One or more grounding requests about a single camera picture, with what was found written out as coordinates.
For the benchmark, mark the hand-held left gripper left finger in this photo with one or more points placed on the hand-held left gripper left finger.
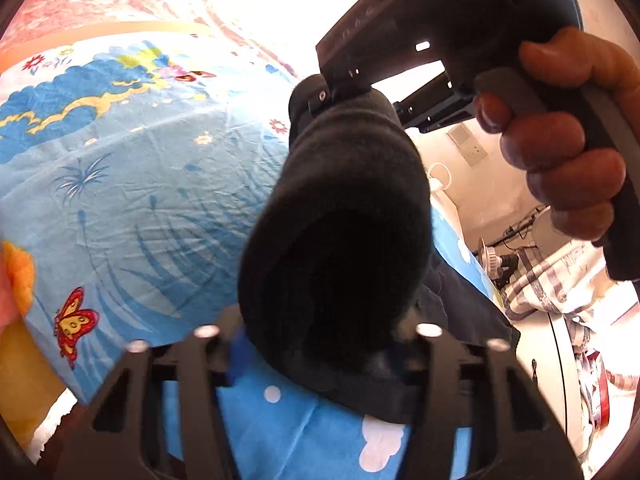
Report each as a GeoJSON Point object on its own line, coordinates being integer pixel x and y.
{"type": "Point", "coordinates": [237, 355]}

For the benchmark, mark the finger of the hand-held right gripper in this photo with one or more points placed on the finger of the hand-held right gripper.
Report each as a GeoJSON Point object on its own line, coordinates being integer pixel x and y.
{"type": "Point", "coordinates": [320, 99]}

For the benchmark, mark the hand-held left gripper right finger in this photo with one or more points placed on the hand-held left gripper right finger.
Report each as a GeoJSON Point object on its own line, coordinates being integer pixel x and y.
{"type": "Point", "coordinates": [430, 355]}

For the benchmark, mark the black pants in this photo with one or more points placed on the black pants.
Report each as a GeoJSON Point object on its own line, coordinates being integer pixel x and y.
{"type": "Point", "coordinates": [340, 220]}

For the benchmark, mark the person's right hand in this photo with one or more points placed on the person's right hand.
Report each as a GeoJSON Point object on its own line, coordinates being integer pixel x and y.
{"type": "Point", "coordinates": [560, 140]}

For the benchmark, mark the small white round fan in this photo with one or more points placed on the small white round fan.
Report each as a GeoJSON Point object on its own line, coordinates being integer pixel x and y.
{"type": "Point", "coordinates": [489, 256]}

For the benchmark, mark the plaid blanket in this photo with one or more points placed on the plaid blanket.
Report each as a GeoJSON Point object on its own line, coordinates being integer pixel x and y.
{"type": "Point", "coordinates": [550, 275]}

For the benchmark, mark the cartoon printed bed sheet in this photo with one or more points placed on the cartoon printed bed sheet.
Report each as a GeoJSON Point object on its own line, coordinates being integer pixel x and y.
{"type": "Point", "coordinates": [150, 185]}

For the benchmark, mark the pink floral quilt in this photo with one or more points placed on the pink floral quilt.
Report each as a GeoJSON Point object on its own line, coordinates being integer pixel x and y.
{"type": "Point", "coordinates": [75, 5]}

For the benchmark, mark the white wall switch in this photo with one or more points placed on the white wall switch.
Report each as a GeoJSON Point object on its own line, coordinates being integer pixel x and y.
{"type": "Point", "coordinates": [457, 135]}

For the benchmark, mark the white wall socket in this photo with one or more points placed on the white wall socket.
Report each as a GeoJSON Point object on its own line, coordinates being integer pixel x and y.
{"type": "Point", "coordinates": [474, 153]}

